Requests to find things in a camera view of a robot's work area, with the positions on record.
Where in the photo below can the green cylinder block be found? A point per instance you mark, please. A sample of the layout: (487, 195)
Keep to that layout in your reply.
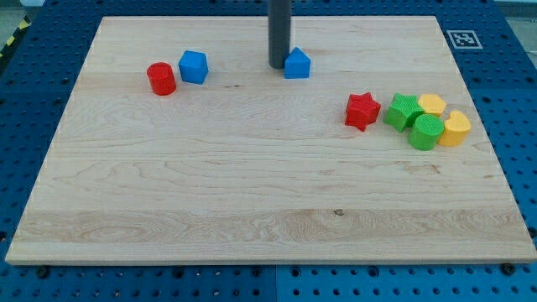
(425, 132)

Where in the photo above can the light wooden board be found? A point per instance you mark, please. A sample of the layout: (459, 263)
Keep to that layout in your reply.
(251, 168)

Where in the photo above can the red cylinder block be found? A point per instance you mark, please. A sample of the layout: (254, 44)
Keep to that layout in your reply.
(161, 78)

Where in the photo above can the white fiducial marker tag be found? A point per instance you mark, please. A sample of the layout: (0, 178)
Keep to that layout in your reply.
(464, 39)

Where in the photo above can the blue triangle block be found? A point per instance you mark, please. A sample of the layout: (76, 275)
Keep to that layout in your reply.
(297, 65)

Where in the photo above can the yellow heart block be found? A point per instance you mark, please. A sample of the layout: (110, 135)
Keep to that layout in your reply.
(456, 128)

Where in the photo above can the blue cube block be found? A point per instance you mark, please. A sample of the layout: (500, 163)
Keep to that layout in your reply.
(193, 67)

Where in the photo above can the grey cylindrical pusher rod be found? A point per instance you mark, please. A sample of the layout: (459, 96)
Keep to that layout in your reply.
(279, 21)

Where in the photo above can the black yellow hazard tape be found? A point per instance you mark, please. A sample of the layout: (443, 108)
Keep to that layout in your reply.
(16, 38)

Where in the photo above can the green star block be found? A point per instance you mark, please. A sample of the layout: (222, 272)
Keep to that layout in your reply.
(402, 111)

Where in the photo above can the yellow pentagon block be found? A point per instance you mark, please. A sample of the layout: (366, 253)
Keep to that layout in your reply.
(432, 104)

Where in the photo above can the red star block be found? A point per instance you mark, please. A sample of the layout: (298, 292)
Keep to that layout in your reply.
(361, 111)

